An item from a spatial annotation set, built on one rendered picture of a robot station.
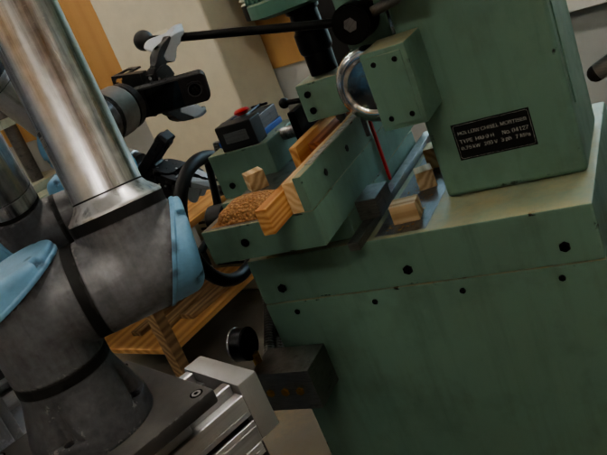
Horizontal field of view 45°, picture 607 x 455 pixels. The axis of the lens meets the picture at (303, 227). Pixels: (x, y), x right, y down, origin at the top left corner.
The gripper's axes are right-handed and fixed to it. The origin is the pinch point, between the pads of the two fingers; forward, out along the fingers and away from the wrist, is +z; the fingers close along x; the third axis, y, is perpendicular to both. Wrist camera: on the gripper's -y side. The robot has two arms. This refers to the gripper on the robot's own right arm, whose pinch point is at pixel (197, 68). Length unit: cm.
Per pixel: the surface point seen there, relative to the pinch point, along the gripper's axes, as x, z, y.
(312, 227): 21.6, -18.0, -23.4
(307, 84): 7.3, 8.8, -15.3
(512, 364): 51, -11, -49
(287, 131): 16.4, 11.0, -8.3
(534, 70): 7, 1, -54
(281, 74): 44, 160, 65
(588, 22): 35, 145, -53
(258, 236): 22.9, -18.0, -14.1
